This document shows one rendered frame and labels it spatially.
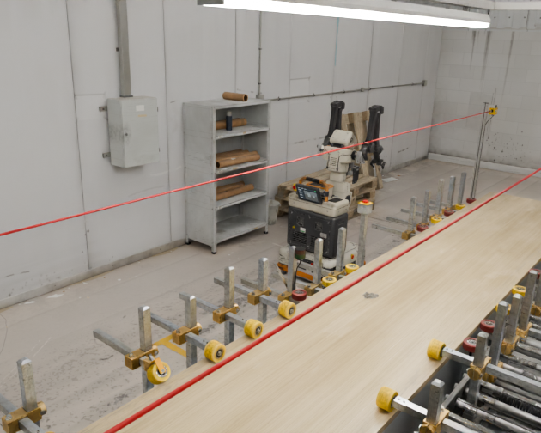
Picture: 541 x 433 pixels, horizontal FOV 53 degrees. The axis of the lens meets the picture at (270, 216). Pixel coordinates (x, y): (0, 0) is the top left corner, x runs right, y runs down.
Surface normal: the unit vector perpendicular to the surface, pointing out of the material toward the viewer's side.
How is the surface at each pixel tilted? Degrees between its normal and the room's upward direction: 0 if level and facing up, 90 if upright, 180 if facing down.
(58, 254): 90
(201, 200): 90
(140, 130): 90
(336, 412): 0
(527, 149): 90
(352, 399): 0
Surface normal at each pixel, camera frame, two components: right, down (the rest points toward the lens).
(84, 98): 0.77, 0.22
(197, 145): -0.63, 0.23
